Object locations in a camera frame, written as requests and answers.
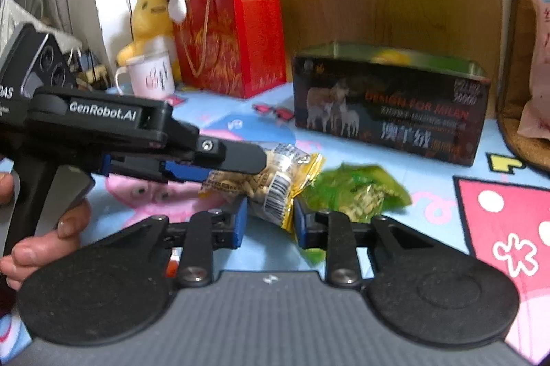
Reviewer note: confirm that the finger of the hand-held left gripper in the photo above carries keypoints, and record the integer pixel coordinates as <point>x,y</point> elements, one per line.
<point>184,171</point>
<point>240,157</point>

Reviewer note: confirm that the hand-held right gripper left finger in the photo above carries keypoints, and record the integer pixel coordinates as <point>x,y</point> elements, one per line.
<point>238,220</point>

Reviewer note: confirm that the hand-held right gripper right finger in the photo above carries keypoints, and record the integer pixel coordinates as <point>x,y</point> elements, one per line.
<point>298,224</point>

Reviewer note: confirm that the yellow seed snack packet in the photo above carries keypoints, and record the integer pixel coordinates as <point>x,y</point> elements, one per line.
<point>279,177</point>

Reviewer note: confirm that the black tin box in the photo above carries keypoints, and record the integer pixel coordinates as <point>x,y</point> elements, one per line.
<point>386,116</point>

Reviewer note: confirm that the person's left hand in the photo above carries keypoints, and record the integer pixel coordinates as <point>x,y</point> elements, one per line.
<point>38,247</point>

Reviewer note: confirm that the beige power strip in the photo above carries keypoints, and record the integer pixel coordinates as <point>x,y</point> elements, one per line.
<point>94,73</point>

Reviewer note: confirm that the small green gold snack packet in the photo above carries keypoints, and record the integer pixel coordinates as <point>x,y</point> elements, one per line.
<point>365,189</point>

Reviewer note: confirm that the white enamel mug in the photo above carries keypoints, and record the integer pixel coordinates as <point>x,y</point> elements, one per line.
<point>150,78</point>

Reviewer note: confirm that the red gift bag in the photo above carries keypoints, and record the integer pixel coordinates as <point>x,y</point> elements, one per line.
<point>240,39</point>

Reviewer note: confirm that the yellow plush toy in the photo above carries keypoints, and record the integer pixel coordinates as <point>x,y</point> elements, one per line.
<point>148,22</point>

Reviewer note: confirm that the brown seat cushion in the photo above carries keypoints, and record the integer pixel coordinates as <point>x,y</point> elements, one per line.
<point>511,125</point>

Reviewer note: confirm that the large pink snack bag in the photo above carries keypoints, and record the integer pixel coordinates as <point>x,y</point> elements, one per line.
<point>539,60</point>

